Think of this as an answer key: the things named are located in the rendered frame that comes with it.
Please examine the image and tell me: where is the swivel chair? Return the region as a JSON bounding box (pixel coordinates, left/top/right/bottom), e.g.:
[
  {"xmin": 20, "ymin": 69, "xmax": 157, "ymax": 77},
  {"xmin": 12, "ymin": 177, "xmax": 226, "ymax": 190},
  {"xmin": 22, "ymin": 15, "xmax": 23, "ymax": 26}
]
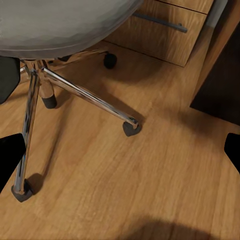
[{"xmin": 0, "ymin": 0, "xmax": 144, "ymax": 203}]

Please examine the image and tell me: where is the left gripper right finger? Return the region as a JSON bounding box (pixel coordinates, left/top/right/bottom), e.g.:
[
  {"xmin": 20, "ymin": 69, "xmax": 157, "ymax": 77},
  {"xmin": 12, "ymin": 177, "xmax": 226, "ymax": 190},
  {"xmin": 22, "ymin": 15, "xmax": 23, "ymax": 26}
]
[{"xmin": 224, "ymin": 133, "xmax": 240, "ymax": 173}]

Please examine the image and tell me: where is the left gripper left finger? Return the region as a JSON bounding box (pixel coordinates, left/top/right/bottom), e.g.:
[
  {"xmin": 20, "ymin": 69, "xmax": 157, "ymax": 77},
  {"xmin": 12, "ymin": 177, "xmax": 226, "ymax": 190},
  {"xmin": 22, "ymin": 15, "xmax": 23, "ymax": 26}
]
[{"xmin": 0, "ymin": 133, "xmax": 26, "ymax": 193}]

